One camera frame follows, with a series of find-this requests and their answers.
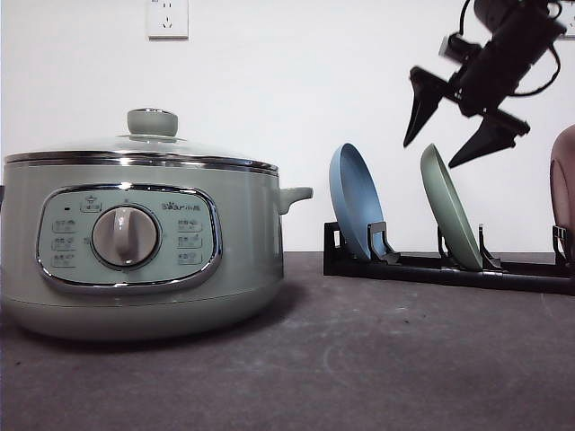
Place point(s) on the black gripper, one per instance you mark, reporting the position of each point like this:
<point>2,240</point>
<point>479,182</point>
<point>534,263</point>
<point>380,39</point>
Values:
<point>521,31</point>

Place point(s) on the green plate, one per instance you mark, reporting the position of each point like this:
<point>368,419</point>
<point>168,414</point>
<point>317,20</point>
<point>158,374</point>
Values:
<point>452,215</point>

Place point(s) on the glass steamer lid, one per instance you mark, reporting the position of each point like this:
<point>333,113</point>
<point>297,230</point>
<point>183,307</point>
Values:
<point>152,139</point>

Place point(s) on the pink plate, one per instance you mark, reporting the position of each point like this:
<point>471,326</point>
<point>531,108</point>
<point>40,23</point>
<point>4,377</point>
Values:
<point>562,185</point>

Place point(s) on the blue plate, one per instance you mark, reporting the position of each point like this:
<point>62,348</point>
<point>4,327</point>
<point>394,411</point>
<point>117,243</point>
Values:
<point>357,198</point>

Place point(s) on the black plate rack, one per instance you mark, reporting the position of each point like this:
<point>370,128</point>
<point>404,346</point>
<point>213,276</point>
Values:
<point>382,261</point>

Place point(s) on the green electric steamer pot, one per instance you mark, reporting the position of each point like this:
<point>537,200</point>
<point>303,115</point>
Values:
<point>135,245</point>

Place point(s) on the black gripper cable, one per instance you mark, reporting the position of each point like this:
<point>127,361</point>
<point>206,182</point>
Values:
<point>461,28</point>

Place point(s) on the white wall socket right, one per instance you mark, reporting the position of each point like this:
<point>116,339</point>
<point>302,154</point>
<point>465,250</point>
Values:
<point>567,17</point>

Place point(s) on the white wall socket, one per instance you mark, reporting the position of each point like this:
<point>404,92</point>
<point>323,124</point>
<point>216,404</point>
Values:
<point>567,17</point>
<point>168,20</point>

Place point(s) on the white wall socket left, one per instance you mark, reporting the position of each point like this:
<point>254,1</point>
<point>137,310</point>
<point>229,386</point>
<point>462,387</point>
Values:
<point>168,20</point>

